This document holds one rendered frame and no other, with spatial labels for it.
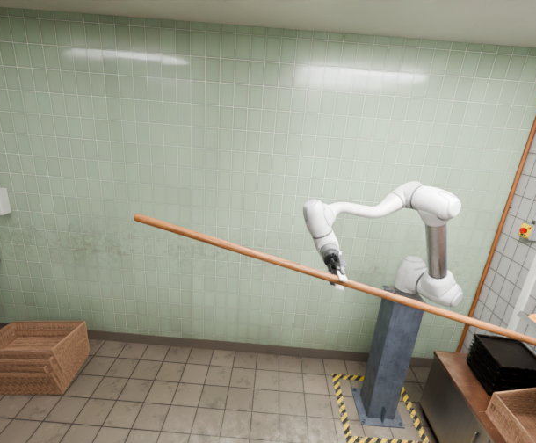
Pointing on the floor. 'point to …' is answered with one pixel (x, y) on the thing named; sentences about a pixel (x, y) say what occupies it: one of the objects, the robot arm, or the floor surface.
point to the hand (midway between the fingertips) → (340, 280)
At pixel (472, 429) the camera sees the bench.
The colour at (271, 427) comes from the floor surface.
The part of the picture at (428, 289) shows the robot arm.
